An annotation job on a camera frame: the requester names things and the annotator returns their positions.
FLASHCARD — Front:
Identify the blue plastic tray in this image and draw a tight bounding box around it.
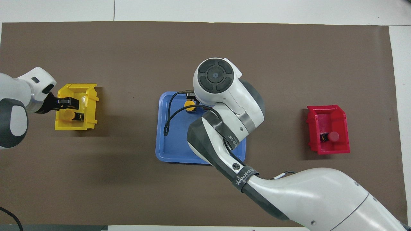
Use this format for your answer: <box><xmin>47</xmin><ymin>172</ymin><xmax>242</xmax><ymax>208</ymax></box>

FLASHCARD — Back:
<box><xmin>155</xmin><ymin>91</ymin><xmax>247</xmax><ymax>165</ymax></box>

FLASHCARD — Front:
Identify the brown paper mat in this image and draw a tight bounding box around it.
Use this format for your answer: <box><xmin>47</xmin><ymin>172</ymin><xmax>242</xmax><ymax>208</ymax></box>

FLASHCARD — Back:
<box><xmin>0</xmin><ymin>21</ymin><xmax>399</xmax><ymax>227</ymax></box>

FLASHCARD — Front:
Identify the black loose cable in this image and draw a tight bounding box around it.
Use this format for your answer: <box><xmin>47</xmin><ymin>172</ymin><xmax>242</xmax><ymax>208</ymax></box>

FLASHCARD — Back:
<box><xmin>0</xmin><ymin>206</ymin><xmax>24</xmax><ymax>231</ymax></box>

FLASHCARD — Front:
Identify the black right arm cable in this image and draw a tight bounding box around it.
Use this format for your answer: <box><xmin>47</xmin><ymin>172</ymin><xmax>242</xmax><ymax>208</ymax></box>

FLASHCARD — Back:
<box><xmin>163</xmin><ymin>91</ymin><xmax>225</xmax><ymax>137</ymax></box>

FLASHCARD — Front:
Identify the red push button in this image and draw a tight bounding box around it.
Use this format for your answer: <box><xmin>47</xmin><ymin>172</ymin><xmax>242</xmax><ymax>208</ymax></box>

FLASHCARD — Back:
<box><xmin>320</xmin><ymin>131</ymin><xmax>340</xmax><ymax>143</ymax></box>

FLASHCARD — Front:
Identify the red plastic bin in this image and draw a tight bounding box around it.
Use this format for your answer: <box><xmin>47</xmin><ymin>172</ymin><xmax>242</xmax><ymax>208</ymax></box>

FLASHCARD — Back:
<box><xmin>306</xmin><ymin>105</ymin><xmax>351</xmax><ymax>155</ymax></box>

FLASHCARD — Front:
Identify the yellow plastic bin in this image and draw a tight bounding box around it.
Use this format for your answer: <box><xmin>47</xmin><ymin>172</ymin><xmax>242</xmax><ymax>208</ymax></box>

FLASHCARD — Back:
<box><xmin>54</xmin><ymin>83</ymin><xmax>99</xmax><ymax>131</ymax></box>

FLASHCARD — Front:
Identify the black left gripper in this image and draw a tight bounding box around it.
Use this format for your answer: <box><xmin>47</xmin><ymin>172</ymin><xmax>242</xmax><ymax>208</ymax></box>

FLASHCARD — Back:
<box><xmin>39</xmin><ymin>92</ymin><xmax>80</xmax><ymax>115</ymax></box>

